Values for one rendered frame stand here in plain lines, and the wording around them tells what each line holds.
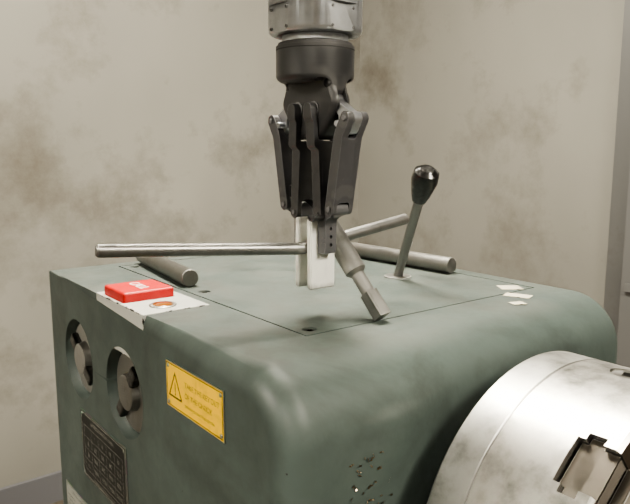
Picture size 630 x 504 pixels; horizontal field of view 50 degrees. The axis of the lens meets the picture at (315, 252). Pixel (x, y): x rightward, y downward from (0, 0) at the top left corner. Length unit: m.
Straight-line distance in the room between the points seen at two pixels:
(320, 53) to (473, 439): 0.36
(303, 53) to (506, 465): 0.39
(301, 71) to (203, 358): 0.27
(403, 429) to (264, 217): 2.70
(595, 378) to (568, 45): 2.35
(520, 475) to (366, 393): 0.13
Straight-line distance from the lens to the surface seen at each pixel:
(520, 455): 0.55
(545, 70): 2.92
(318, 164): 0.64
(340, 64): 0.64
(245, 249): 0.63
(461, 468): 0.57
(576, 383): 0.60
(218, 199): 3.09
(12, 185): 2.74
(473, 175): 3.10
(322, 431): 0.53
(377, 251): 1.00
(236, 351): 0.57
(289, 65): 0.64
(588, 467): 0.54
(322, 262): 0.66
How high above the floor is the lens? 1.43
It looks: 9 degrees down
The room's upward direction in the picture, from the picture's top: straight up
